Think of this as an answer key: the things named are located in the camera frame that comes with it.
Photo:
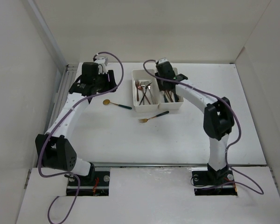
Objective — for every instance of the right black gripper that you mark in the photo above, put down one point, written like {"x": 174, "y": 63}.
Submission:
{"x": 161, "y": 86}

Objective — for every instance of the copper long fork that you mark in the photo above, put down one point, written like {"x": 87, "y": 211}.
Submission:
{"x": 140, "y": 87}

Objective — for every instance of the left white plastic bin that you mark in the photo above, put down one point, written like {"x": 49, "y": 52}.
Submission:
{"x": 142, "y": 75}

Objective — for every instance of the right white plastic bin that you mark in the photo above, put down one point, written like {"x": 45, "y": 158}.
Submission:
{"x": 164, "y": 104}

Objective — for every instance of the copper small fork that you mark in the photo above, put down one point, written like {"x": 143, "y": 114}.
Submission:
{"x": 137, "y": 89}

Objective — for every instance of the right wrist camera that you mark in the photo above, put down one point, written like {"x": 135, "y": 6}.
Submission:
{"x": 160, "y": 61}

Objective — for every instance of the slim silver fork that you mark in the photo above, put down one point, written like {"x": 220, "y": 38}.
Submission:
{"x": 143, "y": 84}

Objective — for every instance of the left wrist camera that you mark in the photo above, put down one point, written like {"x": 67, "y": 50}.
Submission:
{"x": 103, "y": 61}

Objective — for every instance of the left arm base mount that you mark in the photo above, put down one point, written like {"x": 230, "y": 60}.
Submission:
{"x": 94, "y": 184}

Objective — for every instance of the gold fork black handle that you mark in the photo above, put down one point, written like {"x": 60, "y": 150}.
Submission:
{"x": 145, "y": 120}

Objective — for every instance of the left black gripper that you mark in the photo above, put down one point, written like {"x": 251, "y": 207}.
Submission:
{"x": 108, "y": 77}

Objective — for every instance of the white plastic bin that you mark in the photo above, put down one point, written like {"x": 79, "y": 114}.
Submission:
{"x": 164, "y": 104}
{"x": 142, "y": 75}

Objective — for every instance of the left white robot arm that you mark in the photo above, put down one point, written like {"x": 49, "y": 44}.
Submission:
{"x": 53, "y": 147}

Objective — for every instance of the brown copper spoon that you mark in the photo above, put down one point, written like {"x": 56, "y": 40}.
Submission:
{"x": 169, "y": 95}

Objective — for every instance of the silver fork black handle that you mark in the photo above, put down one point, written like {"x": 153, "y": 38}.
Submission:
{"x": 145, "y": 97}

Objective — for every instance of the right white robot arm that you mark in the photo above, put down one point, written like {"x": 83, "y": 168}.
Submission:
{"x": 217, "y": 118}

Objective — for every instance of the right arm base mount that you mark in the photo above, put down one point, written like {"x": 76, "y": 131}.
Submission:
{"x": 208, "y": 182}

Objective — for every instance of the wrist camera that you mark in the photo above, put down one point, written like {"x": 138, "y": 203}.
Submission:
{"x": 103, "y": 61}
{"x": 160, "y": 61}

